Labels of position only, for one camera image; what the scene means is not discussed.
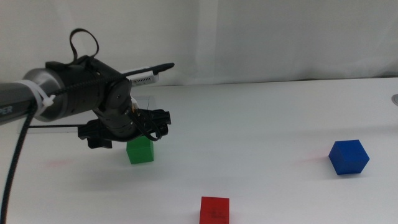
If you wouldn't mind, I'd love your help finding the black thin loop cable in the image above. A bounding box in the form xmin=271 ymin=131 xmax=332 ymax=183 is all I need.
xmin=68 ymin=28 xmax=100 ymax=64

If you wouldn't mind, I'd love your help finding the green cube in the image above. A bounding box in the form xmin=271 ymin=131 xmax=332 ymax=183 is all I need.
xmin=126 ymin=136 xmax=154 ymax=165

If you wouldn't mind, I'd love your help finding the blue cube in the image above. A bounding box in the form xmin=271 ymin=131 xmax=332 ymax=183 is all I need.
xmin=328 ymin=139 xmax=371 ymax=175

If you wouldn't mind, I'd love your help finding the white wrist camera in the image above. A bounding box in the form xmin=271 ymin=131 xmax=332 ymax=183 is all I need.
xmin=123 ymin=67 xmax=160 ymax=86

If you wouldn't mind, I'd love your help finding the silver table cable hatch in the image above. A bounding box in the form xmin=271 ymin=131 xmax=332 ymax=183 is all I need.
xmin=17 ymin=95 xmax=155 ymax=134

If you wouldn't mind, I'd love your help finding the white zip tie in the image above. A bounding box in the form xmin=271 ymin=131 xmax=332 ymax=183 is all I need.
xmin=14 ymin=79 xmax=56 ymax=118

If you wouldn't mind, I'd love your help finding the red cube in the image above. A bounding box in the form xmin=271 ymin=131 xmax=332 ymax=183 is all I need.
xmin=199 ymin=196 xmax=230 ymax=224

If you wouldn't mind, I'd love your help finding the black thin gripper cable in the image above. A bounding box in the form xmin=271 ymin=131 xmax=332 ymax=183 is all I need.
xmin=130 ymin=105 xmax=163 ymax=142

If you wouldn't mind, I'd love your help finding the white curtain backdrop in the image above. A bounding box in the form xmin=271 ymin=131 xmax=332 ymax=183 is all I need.
xmin=0 ymin=0 xmax=398 ymax=91

